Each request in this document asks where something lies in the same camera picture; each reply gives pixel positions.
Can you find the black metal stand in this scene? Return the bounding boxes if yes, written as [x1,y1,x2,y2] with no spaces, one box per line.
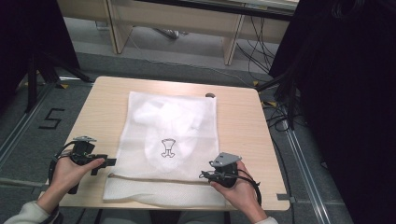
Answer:
[256,70,301,131]

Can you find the grey cross rail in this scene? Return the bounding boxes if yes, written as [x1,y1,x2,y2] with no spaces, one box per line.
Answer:
[0,176,50,192]

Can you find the white mesh laundry bag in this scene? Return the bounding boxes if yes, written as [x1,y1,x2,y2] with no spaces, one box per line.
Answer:
[102,91,227,209]

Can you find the black floor cables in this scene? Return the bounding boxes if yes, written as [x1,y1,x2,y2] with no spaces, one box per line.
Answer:
[262,102,302,133]

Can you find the black tripod stand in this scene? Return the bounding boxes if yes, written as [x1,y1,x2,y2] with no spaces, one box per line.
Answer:
[23,50,93,114]

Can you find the metal floor rail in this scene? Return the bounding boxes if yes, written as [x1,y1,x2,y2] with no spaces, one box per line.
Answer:
[0,81,59,167]
[283,125,333,224]

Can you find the white floor cable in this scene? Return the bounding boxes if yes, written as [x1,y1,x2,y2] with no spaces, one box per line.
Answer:
[126,30,255,89]

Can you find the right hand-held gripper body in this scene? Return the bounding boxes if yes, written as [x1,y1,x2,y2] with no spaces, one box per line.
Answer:
[208,151,243,189]

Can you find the light wooden desk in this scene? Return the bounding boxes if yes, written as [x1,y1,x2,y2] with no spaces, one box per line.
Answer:
[56,0,301,66]

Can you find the person's left hand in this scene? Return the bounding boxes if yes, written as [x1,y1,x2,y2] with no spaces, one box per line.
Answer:
[49,155,106,196]

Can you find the grey power strip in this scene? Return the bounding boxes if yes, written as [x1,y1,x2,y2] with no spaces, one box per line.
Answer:
[152,27,181,40]

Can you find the white garment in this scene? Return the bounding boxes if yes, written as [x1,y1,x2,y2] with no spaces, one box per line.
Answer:
[133,98,207,173]

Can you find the black cable bundle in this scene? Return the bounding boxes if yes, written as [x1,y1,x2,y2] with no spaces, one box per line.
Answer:
[235,15,276,82]

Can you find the person's right hand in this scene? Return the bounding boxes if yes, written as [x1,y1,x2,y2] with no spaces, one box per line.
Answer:
[209,161,260,217]

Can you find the black tape numeral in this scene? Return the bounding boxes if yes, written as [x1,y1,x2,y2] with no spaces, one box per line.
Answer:
[38,107,66,131]

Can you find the black curtain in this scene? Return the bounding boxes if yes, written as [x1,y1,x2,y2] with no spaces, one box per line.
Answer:
[268,0,396,224]
[0,0,81,110]

